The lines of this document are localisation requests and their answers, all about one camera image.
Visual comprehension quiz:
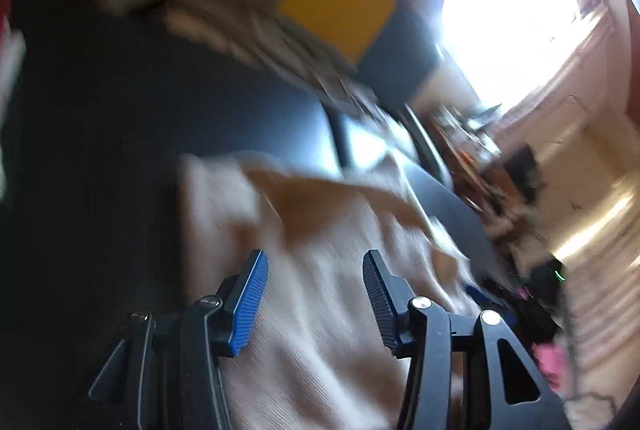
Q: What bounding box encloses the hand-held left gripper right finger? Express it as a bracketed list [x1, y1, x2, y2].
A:
[362, 249, 573, 430]

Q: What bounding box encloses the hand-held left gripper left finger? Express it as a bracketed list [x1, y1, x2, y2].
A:
[89, 249, 269, 430]

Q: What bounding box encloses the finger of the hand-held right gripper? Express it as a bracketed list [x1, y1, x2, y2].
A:
[465, 285, 518, 328]

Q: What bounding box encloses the cream knitted sweater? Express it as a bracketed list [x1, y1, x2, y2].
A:
[180, 150, 506, 430]

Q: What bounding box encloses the pile of pale clothes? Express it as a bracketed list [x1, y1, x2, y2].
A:
[0, 0, 27, 201]

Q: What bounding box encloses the pink ruffled bedspread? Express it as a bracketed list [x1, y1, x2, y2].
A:
[530, 342, 568, 393]

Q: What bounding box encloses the wooden desk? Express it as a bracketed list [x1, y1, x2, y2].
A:
[425, 105, 507, 213]

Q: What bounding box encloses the grey yellow blue sofa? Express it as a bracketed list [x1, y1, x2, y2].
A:
[100, 0, 436, 121]

